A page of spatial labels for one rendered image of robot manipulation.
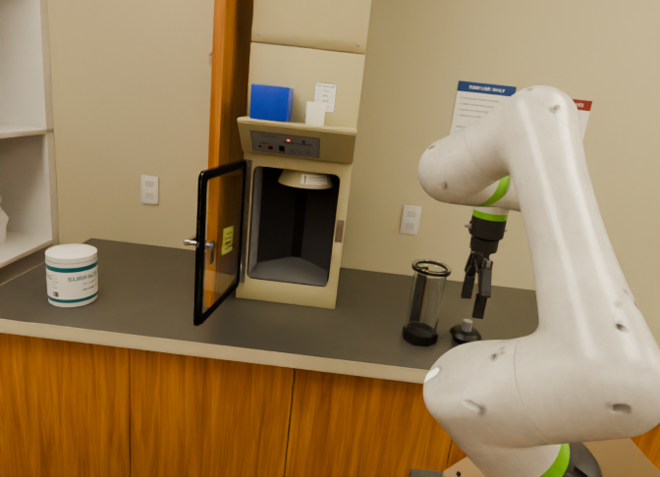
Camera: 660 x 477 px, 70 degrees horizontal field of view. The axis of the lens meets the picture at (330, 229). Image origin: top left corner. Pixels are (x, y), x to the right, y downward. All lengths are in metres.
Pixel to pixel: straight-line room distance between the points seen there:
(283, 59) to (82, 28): 0.92
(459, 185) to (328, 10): 0.72
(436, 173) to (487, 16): 1.11
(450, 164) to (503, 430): 0.43
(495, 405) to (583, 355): 0.12
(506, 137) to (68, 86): 1.69
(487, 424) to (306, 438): 0.85
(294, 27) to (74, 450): 1.36
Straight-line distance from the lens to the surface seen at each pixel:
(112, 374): 1.47
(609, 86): 2.03
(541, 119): 0.78
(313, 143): 1.31
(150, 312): 1.46
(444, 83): 1.84
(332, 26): 1.39
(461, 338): 1.43
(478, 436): 0.67
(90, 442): 1.63
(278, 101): 1.28
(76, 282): 1.49
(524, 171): 0.74
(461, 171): 0.84
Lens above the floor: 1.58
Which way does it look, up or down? 15 degrees down
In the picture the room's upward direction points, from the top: 6 degrees clockwise
